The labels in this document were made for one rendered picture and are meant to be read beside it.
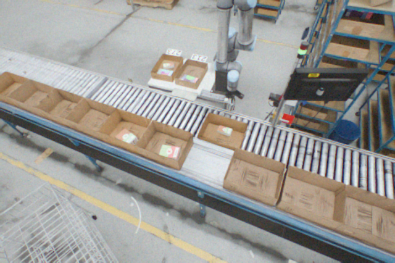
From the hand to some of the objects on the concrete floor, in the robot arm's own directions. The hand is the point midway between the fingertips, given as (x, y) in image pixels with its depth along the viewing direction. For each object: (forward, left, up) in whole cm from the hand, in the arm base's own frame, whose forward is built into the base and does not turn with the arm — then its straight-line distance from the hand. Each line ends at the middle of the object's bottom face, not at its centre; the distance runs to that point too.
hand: (233, 102), depth 211 cm
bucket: (-58, +133, -103) cm, 178 cm away
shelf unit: (-68, +178, -104) cm, 217 cm away
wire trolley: (+176, -88, -89) cm, 216 cm away
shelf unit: (-86, +89, -104) cm, 162 cm away
